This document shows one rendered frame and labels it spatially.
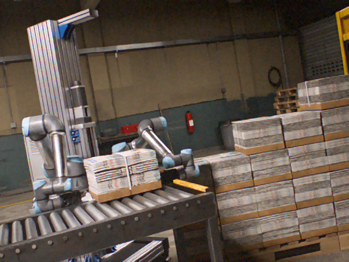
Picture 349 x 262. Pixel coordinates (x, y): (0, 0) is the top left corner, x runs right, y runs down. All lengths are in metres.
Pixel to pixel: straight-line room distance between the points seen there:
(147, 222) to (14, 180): 7.39
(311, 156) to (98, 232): 1.76
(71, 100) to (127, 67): 6.65
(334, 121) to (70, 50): 2.04
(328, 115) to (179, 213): 1.55
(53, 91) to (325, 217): 2.21
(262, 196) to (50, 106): 1.69
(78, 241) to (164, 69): 8.31
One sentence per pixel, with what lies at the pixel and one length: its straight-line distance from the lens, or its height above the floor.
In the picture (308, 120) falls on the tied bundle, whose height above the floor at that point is 1.00.
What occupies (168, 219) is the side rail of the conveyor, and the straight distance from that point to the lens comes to 1.89.
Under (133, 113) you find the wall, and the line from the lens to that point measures 9.47.
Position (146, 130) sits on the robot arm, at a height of 1.13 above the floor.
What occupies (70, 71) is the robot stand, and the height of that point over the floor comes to 1.65.
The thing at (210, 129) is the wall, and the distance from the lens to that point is 10.24.
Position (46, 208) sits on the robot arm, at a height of 0.81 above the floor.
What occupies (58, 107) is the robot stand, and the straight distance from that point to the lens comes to 2.95.
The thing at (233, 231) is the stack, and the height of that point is 0.31.
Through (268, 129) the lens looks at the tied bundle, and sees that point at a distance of 2.86.
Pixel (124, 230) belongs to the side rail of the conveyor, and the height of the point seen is 0.74.
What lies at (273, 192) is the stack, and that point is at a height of 0.53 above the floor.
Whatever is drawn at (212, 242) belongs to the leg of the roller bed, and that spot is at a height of 0.56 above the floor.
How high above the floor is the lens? 1.24
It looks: 3 degrees down
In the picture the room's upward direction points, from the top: 9 degrees counter-clockwise
